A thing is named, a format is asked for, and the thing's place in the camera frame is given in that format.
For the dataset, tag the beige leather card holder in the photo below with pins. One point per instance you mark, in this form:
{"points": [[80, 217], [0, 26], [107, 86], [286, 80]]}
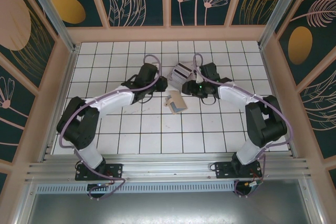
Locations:
{"points": [[181, 102]]}

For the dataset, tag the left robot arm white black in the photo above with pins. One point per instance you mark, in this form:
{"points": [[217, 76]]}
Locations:
{"points": [[78, 127]]}

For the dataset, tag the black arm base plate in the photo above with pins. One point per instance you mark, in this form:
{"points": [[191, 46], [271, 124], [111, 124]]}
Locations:
{"points": [[223, 169], [113, 171]]}

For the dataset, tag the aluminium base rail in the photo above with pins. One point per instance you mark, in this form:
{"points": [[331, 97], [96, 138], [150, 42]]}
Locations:
{"points": [[168, 165]]}

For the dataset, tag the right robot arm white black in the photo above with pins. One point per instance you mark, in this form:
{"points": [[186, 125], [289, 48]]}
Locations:
{"points": [[262, 119]]}

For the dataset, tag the light grey credit card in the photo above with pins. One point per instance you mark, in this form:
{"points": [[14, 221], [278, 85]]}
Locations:
{"points": [[179, 75]]}

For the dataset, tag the credit card with dark stripe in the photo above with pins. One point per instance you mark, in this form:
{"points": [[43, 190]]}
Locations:
{"points": [[183, 68]]}

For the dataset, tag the grey metal sheet panel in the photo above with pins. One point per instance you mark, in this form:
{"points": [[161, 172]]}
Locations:
{"points": [[168, 208]]}

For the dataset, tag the clear acrylic card box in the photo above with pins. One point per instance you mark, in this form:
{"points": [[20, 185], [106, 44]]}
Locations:
{"points": [[176, 82]]}

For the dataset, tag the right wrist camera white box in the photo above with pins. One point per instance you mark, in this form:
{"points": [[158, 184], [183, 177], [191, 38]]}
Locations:
{"points": [[199, 78]]}

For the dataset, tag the aluminium side rail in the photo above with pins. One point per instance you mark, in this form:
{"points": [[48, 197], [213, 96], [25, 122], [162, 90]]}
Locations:
{"points": [[67, 87], [273, 85]]}

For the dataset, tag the aluminium corner post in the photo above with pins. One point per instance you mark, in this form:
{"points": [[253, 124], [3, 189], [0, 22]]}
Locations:
{"points": [[51, 11], [282, 9]]}

